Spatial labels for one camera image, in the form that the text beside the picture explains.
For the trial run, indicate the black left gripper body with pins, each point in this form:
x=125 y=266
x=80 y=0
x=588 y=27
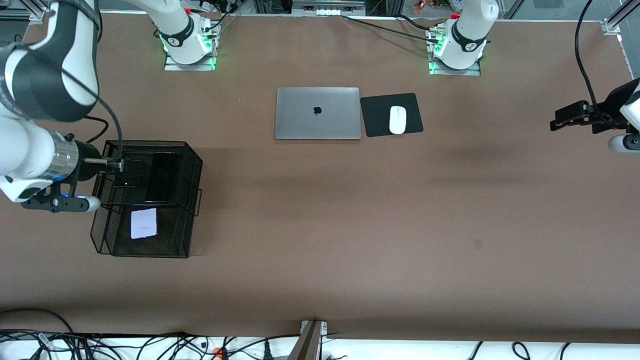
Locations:
x=611 y=107

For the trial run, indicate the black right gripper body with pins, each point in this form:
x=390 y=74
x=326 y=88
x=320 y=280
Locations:
x=89 y=161

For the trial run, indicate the small black flip phone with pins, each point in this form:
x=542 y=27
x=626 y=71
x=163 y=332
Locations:
x=125 y=181

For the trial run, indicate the large black smartphone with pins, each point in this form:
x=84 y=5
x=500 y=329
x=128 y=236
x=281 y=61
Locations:
x=162 y=180

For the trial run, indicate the white Huawei flip phone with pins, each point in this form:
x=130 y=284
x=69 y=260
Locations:
x=144 y=224

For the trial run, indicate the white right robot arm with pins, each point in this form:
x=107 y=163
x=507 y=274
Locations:
x=25 y=150

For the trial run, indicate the white computer mouse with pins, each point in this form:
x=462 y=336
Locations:
x=397 y=120

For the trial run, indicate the black mouse pad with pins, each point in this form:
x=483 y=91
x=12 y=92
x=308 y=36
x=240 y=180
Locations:
x=375 y=120

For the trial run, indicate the silver closed laptop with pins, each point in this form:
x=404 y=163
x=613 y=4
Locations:
x=300 y=120

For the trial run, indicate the orange plug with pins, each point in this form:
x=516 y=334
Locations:
x=217 y=353

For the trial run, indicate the grey power strip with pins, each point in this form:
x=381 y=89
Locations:
x=327 y=10

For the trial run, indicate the aluminium frame corner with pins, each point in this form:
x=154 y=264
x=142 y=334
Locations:
x=37 y=12
x=611 y=26

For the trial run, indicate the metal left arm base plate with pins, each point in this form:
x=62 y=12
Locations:
x=472 y=73

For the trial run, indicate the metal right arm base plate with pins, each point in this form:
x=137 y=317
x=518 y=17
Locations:
x=200 y=67

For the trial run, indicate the dark metal camera post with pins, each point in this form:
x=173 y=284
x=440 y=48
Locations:
x=307 y=345

